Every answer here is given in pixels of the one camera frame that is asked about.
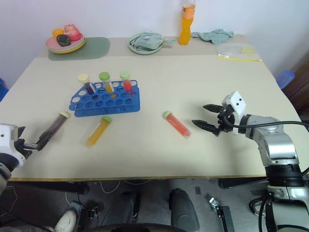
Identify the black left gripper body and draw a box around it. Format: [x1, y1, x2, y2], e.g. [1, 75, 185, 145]
[13, 125, 33, 158]

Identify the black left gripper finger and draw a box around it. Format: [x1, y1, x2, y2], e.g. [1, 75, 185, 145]
[23, 129, 54, 151]

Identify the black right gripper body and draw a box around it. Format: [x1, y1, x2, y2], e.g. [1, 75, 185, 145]
[213, 106, 239, 138]

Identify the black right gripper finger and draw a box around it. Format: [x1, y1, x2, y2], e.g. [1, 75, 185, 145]
[191, 119, 218, 135]
[203, 104, 224, 114]

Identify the cream-capped tube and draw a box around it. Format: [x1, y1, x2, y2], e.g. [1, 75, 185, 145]
[77, 73, 96, 95]
[40, 111, 71, 144]

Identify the green-capped tube, red liquid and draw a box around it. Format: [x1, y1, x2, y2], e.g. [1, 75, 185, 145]
[119, 70, 134, 92]
[163, 111, 193, 139]

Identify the green-capped tube, orange liquid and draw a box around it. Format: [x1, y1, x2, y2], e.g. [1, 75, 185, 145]
[86, 116, 112, 147]
[98, 72, 115, 94]

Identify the blue plastic test tube rack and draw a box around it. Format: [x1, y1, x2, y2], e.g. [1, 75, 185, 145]
[68, 79, 141, 118]

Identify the black table leg bar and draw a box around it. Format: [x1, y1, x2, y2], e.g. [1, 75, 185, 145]
[218, 178, 269, 189]
[6, 180, 90, 196]

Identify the blue plastic crate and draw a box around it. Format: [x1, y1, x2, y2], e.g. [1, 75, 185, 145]
[0, 77, 9, 102]

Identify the clear zip plastic bag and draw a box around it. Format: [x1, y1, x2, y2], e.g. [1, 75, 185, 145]
[216, 43, 263, 62]

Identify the crumpled teal cloth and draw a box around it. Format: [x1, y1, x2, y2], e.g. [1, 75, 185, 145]
[190, 29, 236, 46]

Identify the blue ribbed stool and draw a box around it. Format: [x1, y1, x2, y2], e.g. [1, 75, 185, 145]
[276, 70, 296, 90]

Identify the brown wooden cabinet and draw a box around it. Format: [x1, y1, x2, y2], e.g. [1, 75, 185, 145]
[281, 48, 309, 117]

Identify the white shoe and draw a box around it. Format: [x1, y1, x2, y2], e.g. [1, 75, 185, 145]
[55, 209, 78, 232]

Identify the orange soda bottle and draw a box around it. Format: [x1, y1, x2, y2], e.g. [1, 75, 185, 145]
[178, 0, 197, 46]

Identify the dark rounded shape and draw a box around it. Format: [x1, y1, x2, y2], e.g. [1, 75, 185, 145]
[169, 188, 201, 232]

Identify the pale green plate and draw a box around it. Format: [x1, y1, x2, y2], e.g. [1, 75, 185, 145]
[127, 33, 167, 56]

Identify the folded teal cloth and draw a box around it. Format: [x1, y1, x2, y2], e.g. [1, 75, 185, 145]
[129, 31, 176, 50]

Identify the pink plate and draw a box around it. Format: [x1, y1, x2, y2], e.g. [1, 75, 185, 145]
[45, 35, 85, 52]

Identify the yellow plate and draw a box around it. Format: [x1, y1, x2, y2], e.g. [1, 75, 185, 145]
[49, 38, 87, 55]

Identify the dark green toy fruit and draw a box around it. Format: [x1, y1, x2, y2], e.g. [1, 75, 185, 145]
[56, 34, 71, 47]

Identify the green placemat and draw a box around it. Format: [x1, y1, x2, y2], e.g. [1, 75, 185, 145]
[47, 37, 111, 61]

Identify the orange toy fruit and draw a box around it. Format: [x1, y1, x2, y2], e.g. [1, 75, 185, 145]
[52, 28, 65, 41]

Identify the pink toy fruit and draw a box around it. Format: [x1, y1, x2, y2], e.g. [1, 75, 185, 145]
[63, 23, 82, 42]

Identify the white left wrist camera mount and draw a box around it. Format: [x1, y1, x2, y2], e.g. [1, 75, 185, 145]
[0, 123, 27, 169]

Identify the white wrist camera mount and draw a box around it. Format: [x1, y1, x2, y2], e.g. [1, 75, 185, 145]
[0, 123, 27, 169]
[221, 91, 247, 135]

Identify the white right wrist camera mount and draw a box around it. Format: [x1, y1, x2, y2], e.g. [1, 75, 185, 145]
[221, 91, 247, 135]

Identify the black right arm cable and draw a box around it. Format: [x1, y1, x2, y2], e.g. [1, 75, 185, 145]
[223, 116, 309, 133]

